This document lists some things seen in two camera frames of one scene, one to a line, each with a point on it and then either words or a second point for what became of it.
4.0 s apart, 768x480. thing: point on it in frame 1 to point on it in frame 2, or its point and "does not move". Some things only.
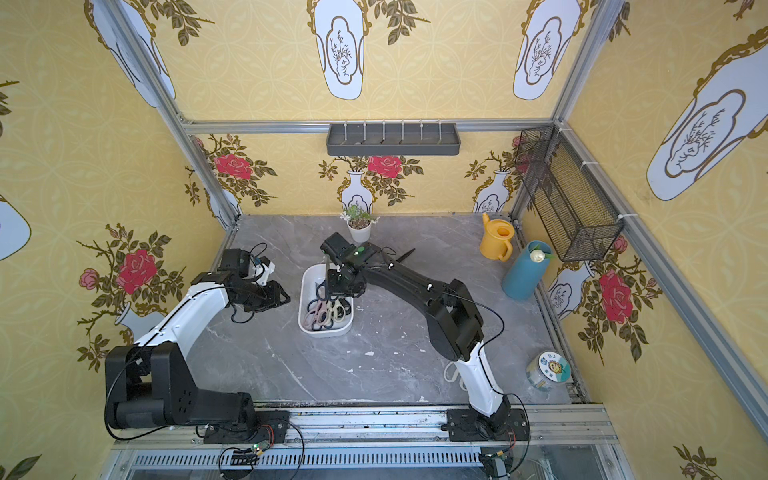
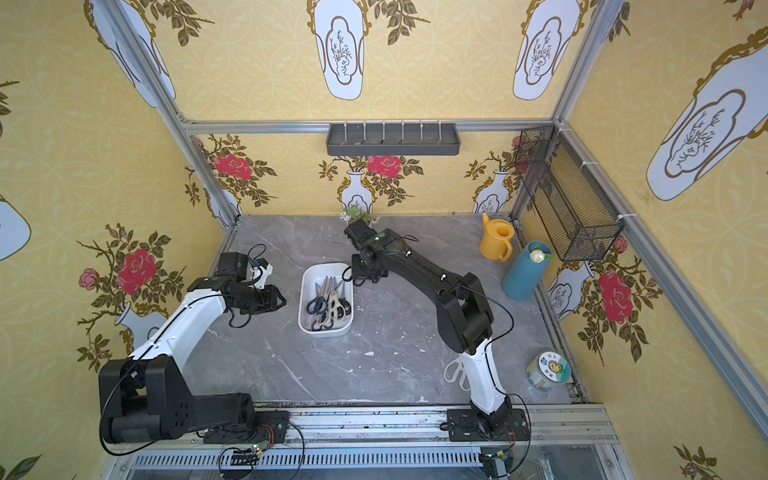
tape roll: [546, 368] does not move
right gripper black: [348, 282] to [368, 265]
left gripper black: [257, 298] does not move
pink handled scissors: [319, 316] does not move
